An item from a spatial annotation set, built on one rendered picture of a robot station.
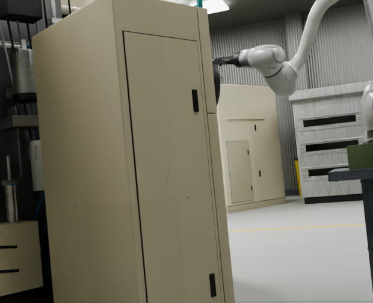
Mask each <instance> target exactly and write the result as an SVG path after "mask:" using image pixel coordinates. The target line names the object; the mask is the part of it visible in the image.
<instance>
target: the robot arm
mask: <svg viewBox="0 0 373 303"><path fill-rule="evenodd" d="M338 1H339V0H316V1H315V3H314V4H313V6H312V8H311V10H310V13H309V15H308V18H307V22H306V26H305V28H304V32H303V35H302V38H301V42H300V45H299V48H298V51H297V53H296V55H295V56H294V57H293V59H291V60H290V61H288V62H285V61H284V60H285V51H284V50H283V49H282V48H281V47H280V46H276V45H271V44H268V45H261V46H256V47H255V48H250V49H244V50H242V51H240V52H236V53H235V54H234V56H229V57H222V58H215V59H214V60H212V66H219V65H220V66H221V65H229V64H231V65H232V64H233V65H235V66H236V67H237V68H242V67H243V68H244V69H253V68H255V69H256V70H257V71H259V72H260V73H261V74H262V75H263V77H264V79H265V81H266V83H267V84H268V86H269V87H270V88H271V89H272V90H273V91H274V92H275V93H276V94H277V95H279V96H281V97H289V96H291V95H293V93H294V92H295V89H296V84H295V82H296V79H297V78H298V71H299V70H300V69H301V68H302V66H303V64H304V63H305V62H306V60H307V57H308V56H309V53H310V50H311V48H312V45H313V41H314V39H315V36H316V33H317V30H318V27H319V24H320V22H321V19H322V17H323V15H324V13H325V12H326V10H327V9H328V8H329V7H330V6H331V5H333V4H334V3H336V2H338ZM363 2H364V5H365V10H366V15H367V18H368V23H369V29H370V32H371V37H372V42H373V0H363ZM362 105H363V115H364V120H365V125H366V131H367V141H365V142H363V144H367V143H373V82H371V83H369V84H368V85H367V86H366V88H365V90H364V92H363V97H362Z"/></svg>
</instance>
